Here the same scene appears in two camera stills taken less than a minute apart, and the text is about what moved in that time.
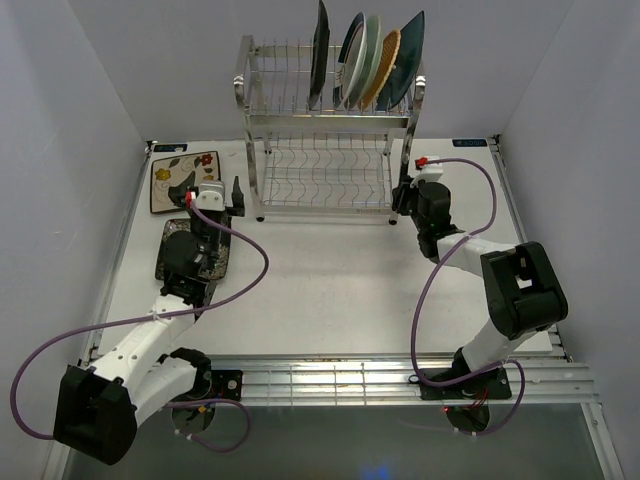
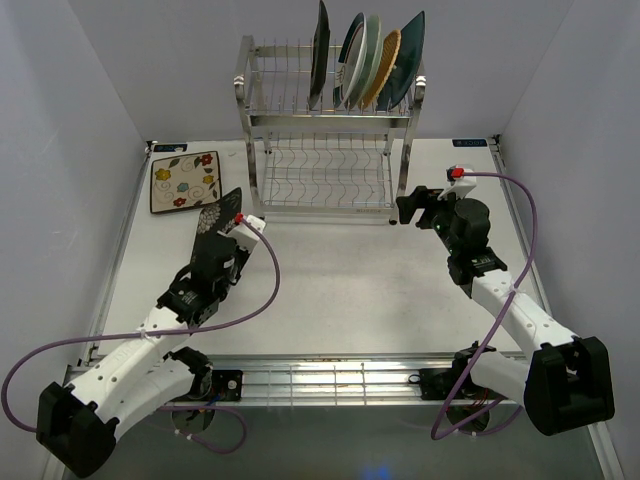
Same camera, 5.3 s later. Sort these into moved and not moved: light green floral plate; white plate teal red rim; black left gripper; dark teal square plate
Moved: black left gripper
Not moved: dark teal square plate; white plate teal red rim; light green floral plate
